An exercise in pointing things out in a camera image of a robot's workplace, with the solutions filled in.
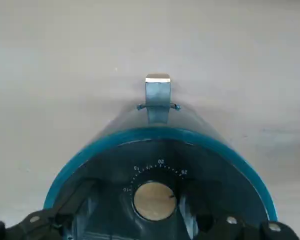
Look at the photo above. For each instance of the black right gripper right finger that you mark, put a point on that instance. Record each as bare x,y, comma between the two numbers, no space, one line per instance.
252,231

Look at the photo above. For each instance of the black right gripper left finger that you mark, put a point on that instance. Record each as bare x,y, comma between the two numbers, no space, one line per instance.
27,227

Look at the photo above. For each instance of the green cylindrical air fryer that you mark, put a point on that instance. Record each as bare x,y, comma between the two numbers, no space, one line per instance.
215,162

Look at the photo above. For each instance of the gold round fryer knob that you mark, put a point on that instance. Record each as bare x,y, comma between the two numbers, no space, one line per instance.
152,200

